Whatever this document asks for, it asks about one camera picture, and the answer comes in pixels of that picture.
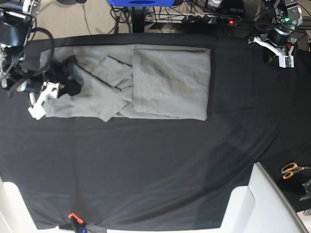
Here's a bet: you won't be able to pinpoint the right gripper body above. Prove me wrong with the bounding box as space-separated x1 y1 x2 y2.
17 61 73 97

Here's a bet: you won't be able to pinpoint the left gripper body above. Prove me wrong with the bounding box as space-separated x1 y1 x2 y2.
259 28 295 52

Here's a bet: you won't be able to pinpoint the grey T-shirt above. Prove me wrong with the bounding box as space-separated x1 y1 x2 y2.
44 45 211 122

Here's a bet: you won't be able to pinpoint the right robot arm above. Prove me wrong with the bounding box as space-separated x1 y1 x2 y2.
0 0 194 98

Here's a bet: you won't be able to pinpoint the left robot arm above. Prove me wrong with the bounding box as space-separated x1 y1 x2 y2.
255 0 303 55

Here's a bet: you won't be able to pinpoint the blue plastic box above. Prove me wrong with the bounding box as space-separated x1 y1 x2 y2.
108 0 175 7

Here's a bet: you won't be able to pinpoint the black table cloth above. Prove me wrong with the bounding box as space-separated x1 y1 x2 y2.
0 33 311 231

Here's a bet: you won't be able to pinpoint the red clamp front edge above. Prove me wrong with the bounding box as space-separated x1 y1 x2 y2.
68 213 84 224

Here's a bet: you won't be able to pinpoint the black object right edge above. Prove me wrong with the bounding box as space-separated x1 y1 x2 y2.
299 180 311 201

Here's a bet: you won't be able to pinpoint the white chair part left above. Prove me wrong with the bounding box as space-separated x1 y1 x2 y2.
0 181 37 233

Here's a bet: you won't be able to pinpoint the white chair back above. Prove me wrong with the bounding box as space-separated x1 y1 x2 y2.
220 162 308 233

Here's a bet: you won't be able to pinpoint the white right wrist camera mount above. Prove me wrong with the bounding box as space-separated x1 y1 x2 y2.
28 82 60 120

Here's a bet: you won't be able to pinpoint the black metal stand post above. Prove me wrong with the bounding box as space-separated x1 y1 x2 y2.
128 6 149 33

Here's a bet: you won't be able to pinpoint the orange handled scissors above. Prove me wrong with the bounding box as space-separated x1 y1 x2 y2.
281 163 311 180

